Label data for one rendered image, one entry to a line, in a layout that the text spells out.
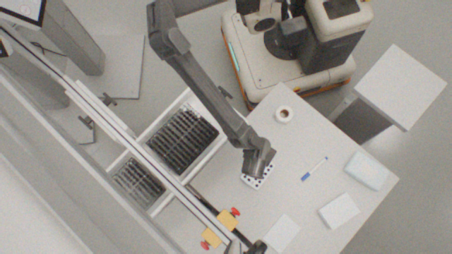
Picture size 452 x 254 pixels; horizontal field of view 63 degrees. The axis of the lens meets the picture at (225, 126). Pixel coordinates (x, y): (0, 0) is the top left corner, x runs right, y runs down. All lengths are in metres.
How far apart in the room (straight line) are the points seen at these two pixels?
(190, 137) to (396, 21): 1.83
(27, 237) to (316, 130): 1.35
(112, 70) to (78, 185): 2.28
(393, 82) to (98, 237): 1.55
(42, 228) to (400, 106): 1.53
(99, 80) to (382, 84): 1.70
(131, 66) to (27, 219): 2.24
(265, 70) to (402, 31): 1.06
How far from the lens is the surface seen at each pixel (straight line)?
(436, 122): 2.63
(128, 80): 2.49
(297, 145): 1.53
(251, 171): 1.13
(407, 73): 1.76
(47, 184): 0.29
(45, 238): 0.31
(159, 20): 0.96
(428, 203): 2.50
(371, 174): 1.54
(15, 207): 0.32
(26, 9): 1.68
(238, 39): 2.22
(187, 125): 1.40
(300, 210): 1.50
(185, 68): 0.98
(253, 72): 2.14
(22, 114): 0.31
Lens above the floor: 2.24
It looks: 75 degrees down
